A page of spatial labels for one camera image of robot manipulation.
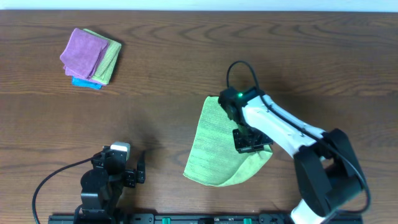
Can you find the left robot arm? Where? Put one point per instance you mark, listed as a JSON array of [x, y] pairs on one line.
[[102, 186]]

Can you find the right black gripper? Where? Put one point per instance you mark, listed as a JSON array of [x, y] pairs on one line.
[[252, 141]]

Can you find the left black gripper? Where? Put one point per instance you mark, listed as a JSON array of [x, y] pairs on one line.
[[130, 177]]

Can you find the blue folded cloth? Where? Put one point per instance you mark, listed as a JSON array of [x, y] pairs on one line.
[[85, 83]]

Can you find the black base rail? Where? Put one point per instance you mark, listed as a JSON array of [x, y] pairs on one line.
[[148, 218]]

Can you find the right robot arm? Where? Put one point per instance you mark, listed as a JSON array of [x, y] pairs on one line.
[[328, 172]]

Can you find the light green microfiber cloth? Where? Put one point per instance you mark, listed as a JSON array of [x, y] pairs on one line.
[[213, 160]]

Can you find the purple folded cloth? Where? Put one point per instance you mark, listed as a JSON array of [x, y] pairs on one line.
[[83, 54]]

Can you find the green folded cloth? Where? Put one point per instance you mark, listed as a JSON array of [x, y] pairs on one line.
[[106, 66]]

